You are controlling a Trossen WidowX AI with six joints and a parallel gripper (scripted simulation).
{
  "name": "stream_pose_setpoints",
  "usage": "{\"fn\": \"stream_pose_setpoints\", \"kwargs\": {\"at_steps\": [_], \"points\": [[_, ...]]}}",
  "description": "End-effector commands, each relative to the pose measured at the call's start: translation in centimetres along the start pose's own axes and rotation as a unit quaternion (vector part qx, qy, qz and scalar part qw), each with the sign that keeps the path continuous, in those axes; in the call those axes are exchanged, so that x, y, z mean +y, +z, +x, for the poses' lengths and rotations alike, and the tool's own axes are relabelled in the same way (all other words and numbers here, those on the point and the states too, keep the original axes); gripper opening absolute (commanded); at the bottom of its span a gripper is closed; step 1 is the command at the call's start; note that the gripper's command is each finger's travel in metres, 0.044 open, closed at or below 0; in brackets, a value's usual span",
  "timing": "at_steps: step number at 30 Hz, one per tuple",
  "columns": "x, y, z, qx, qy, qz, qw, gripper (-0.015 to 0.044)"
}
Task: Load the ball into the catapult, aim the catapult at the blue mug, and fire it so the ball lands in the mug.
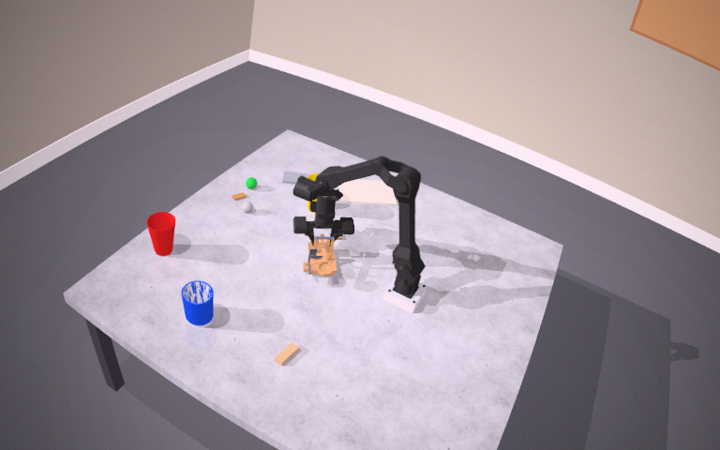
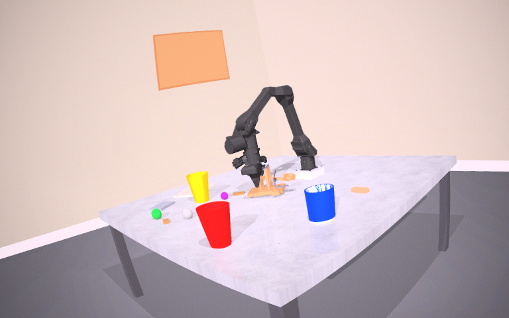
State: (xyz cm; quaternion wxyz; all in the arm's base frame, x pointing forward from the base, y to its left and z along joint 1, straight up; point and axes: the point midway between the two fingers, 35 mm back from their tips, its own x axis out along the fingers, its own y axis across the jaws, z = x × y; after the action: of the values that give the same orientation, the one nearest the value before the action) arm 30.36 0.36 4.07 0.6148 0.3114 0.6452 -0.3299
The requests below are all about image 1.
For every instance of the red cup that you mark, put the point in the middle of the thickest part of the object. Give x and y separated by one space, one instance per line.
161 228

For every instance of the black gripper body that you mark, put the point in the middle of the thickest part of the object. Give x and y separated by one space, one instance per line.
324 220

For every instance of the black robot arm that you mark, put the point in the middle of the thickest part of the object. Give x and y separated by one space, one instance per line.
406 257

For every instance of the blue cup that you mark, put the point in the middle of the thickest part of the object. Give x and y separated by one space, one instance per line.
198 303

